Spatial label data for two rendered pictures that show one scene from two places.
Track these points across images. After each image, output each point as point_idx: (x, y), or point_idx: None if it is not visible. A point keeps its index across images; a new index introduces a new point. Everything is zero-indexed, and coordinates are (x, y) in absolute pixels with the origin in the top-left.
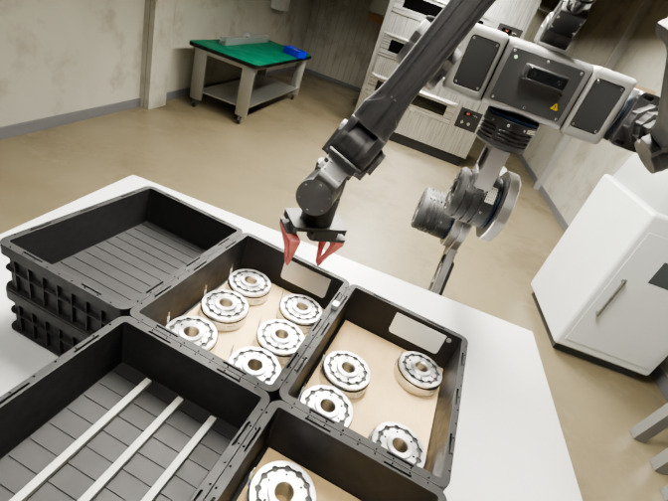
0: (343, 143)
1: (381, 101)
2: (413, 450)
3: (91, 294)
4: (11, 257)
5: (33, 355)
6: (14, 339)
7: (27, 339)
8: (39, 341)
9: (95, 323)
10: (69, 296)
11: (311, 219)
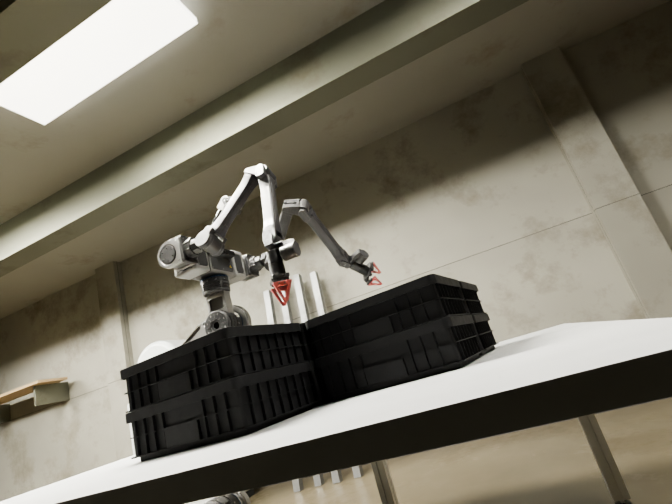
0: (277, 238)
1: (276, 222)
2: None
3: (287, 323)
4: (240, 334)
5: (282, 422)
6: (261, 430)
7: (262, 429)
8: (270, 418)
9: (290, 353)
10: (273, 344)
11: (284, 272)
